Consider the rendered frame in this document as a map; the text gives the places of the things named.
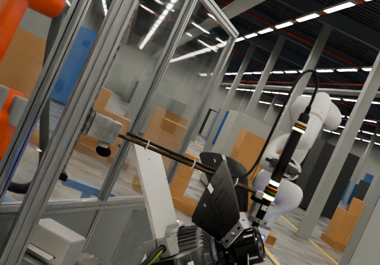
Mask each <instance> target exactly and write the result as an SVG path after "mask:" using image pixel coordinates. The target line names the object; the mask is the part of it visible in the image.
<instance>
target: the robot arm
mask: <svg viewBox="0 0 380 265"><path fill-rule="evenodd" d="M311 99H312V98H309V97H306V96H299V97H296V98H295V99H294V100H293V101H292V102H291V104H290V108H289V113H290V118H291V123H292V127H293V126H294V124H295V122H298V123H300V124H302V125H305V126H307V128H306V131H305V133H304V134H302V135H301V138H300V140H299V142H298V144H297V147H296V149H295V151H294V153H293V155H292V158H291V160H290V162H289V164H288V165H287V167H286V169H285V171H284V175H283V177H282V179H281V182H280V184H279V186H278V188H277V190H278V192H277V194H276V196H275V198H274V200H273V203H275V206H273V207H269V208H268V211H267V213H266V214H265V216H264V218H263V219H264V220H266V221H267V225H262V224H259V227H258V229H259V231H260V233H261V234H262V235H264V236H265V238H264V240H263V242H265V240H266V238H267V236H268V234H269V233H270V231H271V229H272V227H273V225H274V223H275V221H276V220H277V218H279V217H280V216H282V215H283V214H285V213H287V212H289V211H291V210H293V209H295V208H296V207H298V206H299V205H300V203H301V201H302V199H303V192H302V190H301V188H300V187H299V186H297V185H296V184H294V183H292V182H290V181H289V180H295V179H297V178H298V177H299V176H301V174H302V173H301V166H300V163H301V162H302V161H303V160H304V158H305V156H306V154H307V152H308V151H309V149H310V148H311V147H312V145H313V144H314V142H315V140H316V138H317V136H318V133H319V131H320V129H321V128H322V129H324V130H327V131H334V130H336V129H337V128H338V127H339V126H340V124H341V122H342V116H341V113H340V111H339V109H338V108H337V107H336V106H335V105H334V104H333V103H332V101H331V98H330V96H329V95H328V94H327V93H324V92H320V93H316V96H315V98H314V101H313V103H312V105H311V111H310V113H309V116H310V119H309V121H308V124H305V123H302V122H300V121H298V118H299V116H300V114H301V113H302V112H304V111H305V109H306V107H307V106H308V105H309V103H310V100H311ZM289 135H290V133H287V134H283V135H280V136H278V137H276V138H275V139H273V140H272V141H271V142H270V143H269V144H268V145H267V147H266V149H265V151H264V153H263V155H262V157H261V159H260V167H261V168H262V169H263V170H261V171H260V172H259V173H258V174H257V175H256V176H255V177H254V179H253V181H252V188H253V189H256V190H260V191H262V192H264V190H265V187H266V186H267V185H268V184H269V182H270V180H271V175H272V173H273V170H274V168H275V166H276V164H277V162H278V159H279V157H280V155H279V154H277V152H279V151H281V150H283V148H284V146H285V144H286V142H287V140H288V138H289Z"/></svg>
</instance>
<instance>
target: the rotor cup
mask: <svg viewBox="0 0 380 265"><path fill-rule="evenodd" d="M249 234H252V236H250V237H246V238H243V236H246V235H249ZM258 241H259V242H260V243H261V247H259V244H258ZM216 243H217V250H218V255H219V259H220V261H221V265H236V264H238V262H239V261H240V260H241V258H242V257H243V256H244V255H245V253H246V252H248V254H249V258H251V257H256V256H258V258H256V259H251V260H249V265H254V264H259V263H263V262H265V260H266V253H265V247H264V242H263V239H262V236H261V234H260V231H259V229H258V228H257V227H256V226H253V227H249V228H244V230H243V231H242V232H241V234H240V235H239V236H238V237H237V238H236V239H235V240H234V241H233V243H232V244H231V245H230V246H229V247H228V248H224V247H223V245H222V244H221V242H220V241H217V240H216Z"/></svg>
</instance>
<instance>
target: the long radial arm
mask: <svg viewBox="0 0 380 265"><path fill-rule="evenodd" d="M172 258H176V259H177V262H178V265H206V260H205V256H204V252H203V249H202V248H201V247H200V248H197V249H193V250H188V251H184V252H181V253H178V254H177V255H175V256H172V257H168V258H165V259H163V260H159V261H156V262H160V261H164V260H168V259H172ZM156 262H153V263H156Z"/></svg>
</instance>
